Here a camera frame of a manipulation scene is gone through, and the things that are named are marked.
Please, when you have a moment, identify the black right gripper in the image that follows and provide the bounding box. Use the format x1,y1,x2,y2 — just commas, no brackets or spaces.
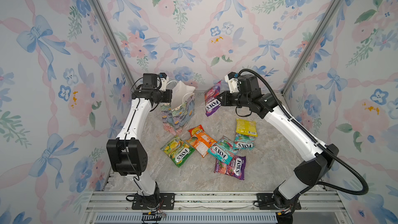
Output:
216,92,251,111

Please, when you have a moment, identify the floral paper gift bag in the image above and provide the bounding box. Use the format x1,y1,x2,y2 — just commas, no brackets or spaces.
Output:
160,81,195,135

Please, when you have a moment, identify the purple Fox's candy bag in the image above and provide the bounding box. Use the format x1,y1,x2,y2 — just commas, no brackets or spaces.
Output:
205,81,221,117

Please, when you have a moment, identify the purple Fox's bag front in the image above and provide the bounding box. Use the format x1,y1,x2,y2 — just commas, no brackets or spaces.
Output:
214,156,247,180

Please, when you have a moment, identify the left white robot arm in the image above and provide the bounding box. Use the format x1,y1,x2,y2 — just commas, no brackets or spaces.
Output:
106,89,172,197

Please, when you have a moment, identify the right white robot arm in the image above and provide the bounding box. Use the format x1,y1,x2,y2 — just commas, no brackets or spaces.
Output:
217,90,334,209

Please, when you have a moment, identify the teal Fox's candy bag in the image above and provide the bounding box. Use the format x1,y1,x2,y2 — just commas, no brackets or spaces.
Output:
233,133,256,150

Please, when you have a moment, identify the green Fox's candy bag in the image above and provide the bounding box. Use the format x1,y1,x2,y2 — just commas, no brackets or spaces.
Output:
161,136,195,168

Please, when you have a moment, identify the yellow snack packet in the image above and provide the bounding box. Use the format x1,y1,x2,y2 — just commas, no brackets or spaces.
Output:
236,119,258,137

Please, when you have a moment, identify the orange snack packet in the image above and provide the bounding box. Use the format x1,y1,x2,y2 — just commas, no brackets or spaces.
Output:
186,125,216,158

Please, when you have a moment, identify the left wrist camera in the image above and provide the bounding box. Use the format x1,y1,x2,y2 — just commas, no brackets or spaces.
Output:
141,73,169,91

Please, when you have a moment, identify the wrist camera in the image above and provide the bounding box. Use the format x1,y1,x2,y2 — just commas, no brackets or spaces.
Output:
224,71,260,93
141,73,169,91

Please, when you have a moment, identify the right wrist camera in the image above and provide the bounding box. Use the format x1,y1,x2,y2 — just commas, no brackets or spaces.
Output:
224,71,260,93

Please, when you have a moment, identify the black corrugated cable conduit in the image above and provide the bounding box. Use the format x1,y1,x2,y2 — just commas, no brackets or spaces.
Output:
235,68,370,196

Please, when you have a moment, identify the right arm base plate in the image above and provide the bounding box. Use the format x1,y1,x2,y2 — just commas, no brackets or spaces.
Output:
254,193,302,211

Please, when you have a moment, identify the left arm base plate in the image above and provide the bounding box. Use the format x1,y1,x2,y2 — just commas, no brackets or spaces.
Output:
131,193,176,210

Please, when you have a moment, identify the front aluminium base frame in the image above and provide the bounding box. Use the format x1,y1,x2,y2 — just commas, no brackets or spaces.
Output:
81,191,353,224

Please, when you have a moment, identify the left corner aluminium post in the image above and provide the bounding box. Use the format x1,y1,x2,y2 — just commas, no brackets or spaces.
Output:
89,0,135,87

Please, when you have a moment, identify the corner aluminium post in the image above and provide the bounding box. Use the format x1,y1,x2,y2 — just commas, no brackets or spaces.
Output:
89,0,135,87
281,0,344,96

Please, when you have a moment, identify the right corner aluminium post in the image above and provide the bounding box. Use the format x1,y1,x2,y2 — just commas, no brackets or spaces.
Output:
281,0,344,96

